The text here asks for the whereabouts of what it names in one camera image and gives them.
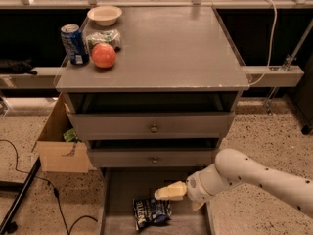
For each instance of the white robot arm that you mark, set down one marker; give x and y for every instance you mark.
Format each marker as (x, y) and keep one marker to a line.
(230, 169)

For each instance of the grey middle drawer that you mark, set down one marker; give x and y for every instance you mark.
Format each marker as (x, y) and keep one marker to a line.
(152, 152)

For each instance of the blue chip bag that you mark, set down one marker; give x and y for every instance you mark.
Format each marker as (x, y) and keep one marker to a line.
(151, 212)

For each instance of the white bowl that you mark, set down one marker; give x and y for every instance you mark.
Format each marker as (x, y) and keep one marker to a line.
(104, 15)

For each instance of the green packet in box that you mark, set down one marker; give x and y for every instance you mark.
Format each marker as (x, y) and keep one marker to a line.
(71, 136)

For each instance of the grey drawer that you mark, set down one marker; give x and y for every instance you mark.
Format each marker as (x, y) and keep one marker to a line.
(116, 116)
(123, 185)
(152, 152)

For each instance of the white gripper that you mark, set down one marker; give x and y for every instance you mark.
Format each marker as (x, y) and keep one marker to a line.
(194, 188)

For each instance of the red apple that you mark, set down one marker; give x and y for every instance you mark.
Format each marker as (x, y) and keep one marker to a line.
(103, 55)

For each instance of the grey drawer cabinet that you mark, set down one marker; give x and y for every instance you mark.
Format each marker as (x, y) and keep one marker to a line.
(164, 49)

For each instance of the black object on rail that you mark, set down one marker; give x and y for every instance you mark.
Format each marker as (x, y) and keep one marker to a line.
(16, 67)

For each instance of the grey top drawer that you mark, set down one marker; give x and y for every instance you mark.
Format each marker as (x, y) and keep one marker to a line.
(116, 116)

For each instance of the blue soda can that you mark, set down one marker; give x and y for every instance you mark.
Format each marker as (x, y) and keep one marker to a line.
(74, 44)

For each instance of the black metal floor bar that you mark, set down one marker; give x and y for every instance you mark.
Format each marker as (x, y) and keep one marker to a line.
(20, 189)

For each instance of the cardboard box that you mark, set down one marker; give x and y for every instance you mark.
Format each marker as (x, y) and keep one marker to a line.
(55, 153)

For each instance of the grey bottom drawer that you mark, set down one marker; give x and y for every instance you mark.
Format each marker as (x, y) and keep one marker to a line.
(123, 185)

